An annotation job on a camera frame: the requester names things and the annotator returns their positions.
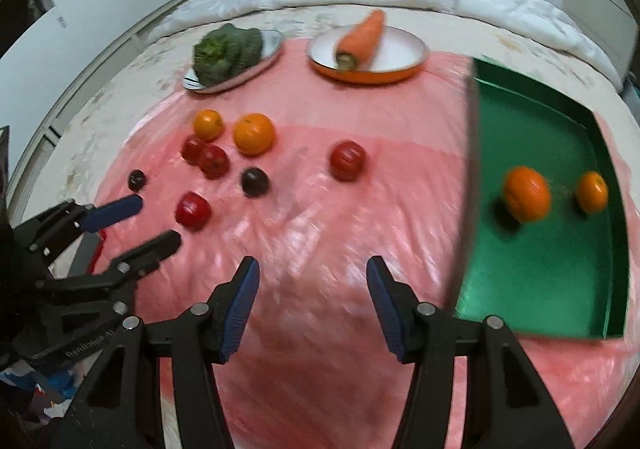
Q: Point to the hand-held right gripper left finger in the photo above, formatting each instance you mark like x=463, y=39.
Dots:
x=239, y=309

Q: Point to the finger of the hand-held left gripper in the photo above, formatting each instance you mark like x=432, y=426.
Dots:
x=115, y=210
x=150, y=249

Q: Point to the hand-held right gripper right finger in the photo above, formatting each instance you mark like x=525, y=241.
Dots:
x=387, y=309

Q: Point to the dark plum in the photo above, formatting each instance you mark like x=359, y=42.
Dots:
x=136, y=180
x=255, y=181

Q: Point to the red apple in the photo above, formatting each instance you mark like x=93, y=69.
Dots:
x=347, y=160
x=192, y=211
x=191, y=148
x=215, y=162

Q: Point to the small orange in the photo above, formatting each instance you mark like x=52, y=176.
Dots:
x=592, y=191
x=208, y=124

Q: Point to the large orange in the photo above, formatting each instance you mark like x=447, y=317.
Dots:
x=526, y=193
x=254, y=134

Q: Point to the green metal tray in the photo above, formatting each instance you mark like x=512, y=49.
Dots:
x=540, y=254

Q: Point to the pink plastic sheet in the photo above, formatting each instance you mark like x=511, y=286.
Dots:
x=310, y=229

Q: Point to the floral bed sheet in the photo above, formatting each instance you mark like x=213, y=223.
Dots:
x=125, y=79

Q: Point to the green broccoli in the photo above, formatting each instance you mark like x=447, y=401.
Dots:
x=227, y=51

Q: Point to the white oval plate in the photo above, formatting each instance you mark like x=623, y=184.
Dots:
x=267, y=54

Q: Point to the orange rimmed white plate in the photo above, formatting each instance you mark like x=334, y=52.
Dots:
x=395, y=54

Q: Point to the orange carrot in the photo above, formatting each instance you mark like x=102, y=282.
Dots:
x=362, y=41

